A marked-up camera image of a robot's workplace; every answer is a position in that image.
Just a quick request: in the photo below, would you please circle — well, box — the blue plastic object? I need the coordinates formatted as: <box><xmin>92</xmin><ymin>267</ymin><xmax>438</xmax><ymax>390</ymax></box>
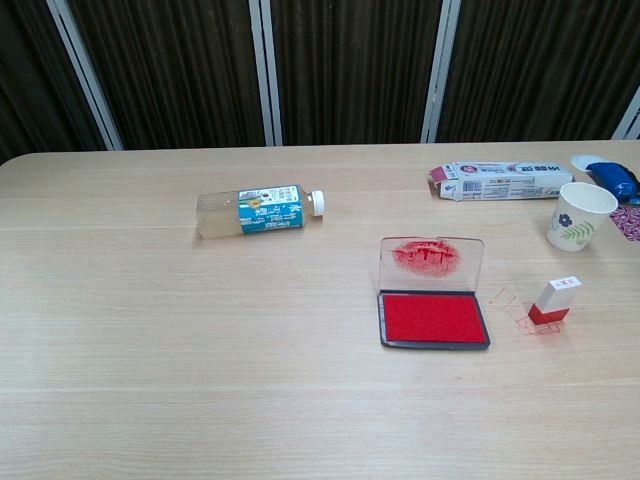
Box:
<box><xmin>585</xmin><ymin>160</ymin><xmax>640</xmax><ymax>202</ymax></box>

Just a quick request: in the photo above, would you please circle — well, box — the white paper cup floral print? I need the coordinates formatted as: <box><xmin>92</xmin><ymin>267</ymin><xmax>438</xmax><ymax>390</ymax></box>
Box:
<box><xmin>545</xmin><ymin>182</ymin><xmax>620</xmax><ymax>253</ymax></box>

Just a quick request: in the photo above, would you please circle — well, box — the clear plastic bottle teal label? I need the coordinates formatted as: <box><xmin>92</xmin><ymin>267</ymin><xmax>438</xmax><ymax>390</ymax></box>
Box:
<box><xmin>196</xmin><ymin>184</ymin><xmax>327</xmax><ymax>240</ymax></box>

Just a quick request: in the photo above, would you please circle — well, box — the grey partition frame post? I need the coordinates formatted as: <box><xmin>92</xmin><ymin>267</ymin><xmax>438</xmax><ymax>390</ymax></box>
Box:
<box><xmin>611</xmin><ymin>87</ymin><xmax>640</xmax><ymax>141</ymax></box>
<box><xmin>45</xmin><ymin>0</ymin><xmax>124</xmax><ymax>151</ymax></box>
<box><xmin>248</xmin><ymin>0</ymin><xmax>284</xmax><ymax>147</ymax></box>
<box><xmin>420</xmin><ymin>0</ymin><xmax>463</xmax><ymax>145</ymax></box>

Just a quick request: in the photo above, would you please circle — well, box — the pink patterned cloth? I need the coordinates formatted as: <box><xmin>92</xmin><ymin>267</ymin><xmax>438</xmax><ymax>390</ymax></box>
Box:
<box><xmin>608</xmin><ymin>206</ymin><xmax>640</xmax><ymax>243</ymax></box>

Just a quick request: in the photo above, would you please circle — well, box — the white cardboard carton box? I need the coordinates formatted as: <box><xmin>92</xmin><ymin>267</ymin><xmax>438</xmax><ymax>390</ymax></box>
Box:
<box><xmin>427</xmin><ymin>160</ymin><xmax>575</xmax><ymax>202</ymax></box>

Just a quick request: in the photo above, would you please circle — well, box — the red ink stamp pad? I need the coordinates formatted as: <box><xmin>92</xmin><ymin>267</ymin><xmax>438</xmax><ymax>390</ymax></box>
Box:
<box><xmin>375</xmin><ymin>236</ymin><xmax>492</xmax><ymax>350</ymax></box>

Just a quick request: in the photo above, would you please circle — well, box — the white round lid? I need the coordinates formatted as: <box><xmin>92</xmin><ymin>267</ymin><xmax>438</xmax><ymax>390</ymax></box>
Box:
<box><xmin>570</xmin><ymin>154</ymin><xmax>612</xmax><ymax>175</ymax></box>

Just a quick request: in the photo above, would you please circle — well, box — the white red stamp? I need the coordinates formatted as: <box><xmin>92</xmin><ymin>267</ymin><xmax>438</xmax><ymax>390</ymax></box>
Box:
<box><xmin>527</xmin><ymin>275</ymin><xmax>586</xmax><ymax>326</ymax></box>

